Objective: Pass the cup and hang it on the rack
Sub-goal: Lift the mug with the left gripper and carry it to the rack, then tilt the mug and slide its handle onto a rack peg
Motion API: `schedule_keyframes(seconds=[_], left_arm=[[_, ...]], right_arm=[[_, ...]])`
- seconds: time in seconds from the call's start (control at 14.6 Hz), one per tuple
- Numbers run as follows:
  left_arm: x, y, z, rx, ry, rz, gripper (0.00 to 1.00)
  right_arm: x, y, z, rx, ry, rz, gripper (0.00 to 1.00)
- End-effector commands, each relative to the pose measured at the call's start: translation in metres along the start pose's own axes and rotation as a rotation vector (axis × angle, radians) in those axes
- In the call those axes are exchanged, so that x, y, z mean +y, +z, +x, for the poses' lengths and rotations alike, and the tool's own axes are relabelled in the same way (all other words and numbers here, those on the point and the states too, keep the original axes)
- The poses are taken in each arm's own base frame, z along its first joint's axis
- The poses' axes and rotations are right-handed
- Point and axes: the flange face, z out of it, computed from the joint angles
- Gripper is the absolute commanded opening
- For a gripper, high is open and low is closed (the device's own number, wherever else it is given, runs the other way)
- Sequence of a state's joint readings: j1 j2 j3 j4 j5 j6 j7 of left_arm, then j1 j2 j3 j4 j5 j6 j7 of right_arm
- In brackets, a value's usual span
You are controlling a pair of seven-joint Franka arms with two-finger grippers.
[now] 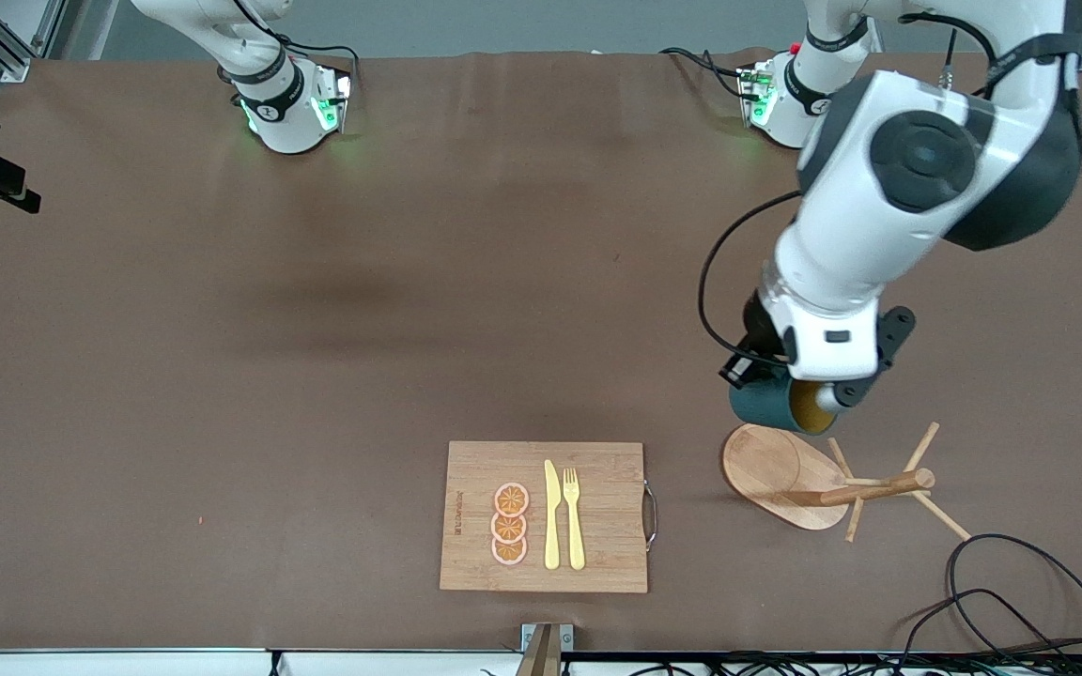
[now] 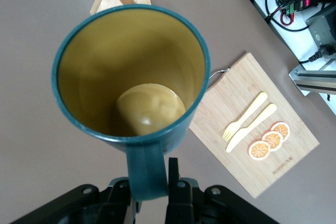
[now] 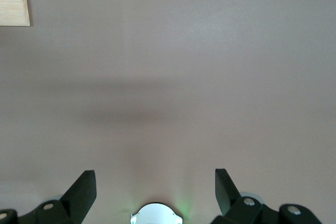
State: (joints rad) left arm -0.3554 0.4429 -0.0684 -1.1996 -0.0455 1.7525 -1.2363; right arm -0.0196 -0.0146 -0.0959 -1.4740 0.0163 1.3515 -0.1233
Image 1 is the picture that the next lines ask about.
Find metal bracket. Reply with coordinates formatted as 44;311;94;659
521;623;574;653

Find tangled black cables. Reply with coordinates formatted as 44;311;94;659
588;648;1082;676

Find black left arm base cable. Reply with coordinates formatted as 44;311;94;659
658;47;754;100

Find thin black cable loop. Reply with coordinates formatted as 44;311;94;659
898;588;1082;663

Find bamboo cutting board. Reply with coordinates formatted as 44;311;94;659
439;441;659;594

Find yellow plastic fork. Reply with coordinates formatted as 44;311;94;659
563;468;587;572

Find wooden mug rack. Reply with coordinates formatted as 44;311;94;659
721;421;972;544

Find thick black cable loop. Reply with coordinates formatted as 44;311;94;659
947;533;1082;658

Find black arm base cable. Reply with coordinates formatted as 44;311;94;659
658;47;754;100
231;0;361;95

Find yellow plastic knife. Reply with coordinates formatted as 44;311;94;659
543;459;562;571

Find black right arm base cable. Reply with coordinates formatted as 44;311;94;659
231;0;361;95

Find brown camera post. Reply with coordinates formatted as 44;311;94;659
515;624;563;676

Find dark teal cup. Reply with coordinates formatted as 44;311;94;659
727;376;844;437

